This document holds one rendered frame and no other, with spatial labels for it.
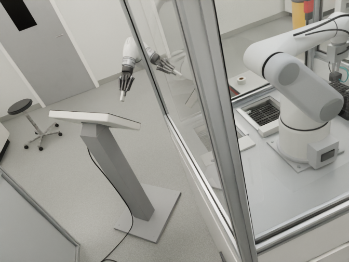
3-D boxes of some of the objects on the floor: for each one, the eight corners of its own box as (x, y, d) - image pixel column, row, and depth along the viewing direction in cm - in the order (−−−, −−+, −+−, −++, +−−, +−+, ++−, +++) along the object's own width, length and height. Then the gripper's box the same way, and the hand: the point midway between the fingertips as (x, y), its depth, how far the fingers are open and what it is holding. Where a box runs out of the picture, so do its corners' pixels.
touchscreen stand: (142, 184, 260) (96, 102, 198) (181, 193, 238) (143, 104, 176) (114, 229, 228) (49, 147, 167) (156, 244, 206) (99, 156, 145)
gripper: (117, 65, 174) (110, 99, 171) (132, 64, 168) (126, 100, 165) (123, 69, 181) (117, 102, 178) (138, 69, 175) (133, 103, 172)
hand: (122, 96), depth 172 cm, fingers closed
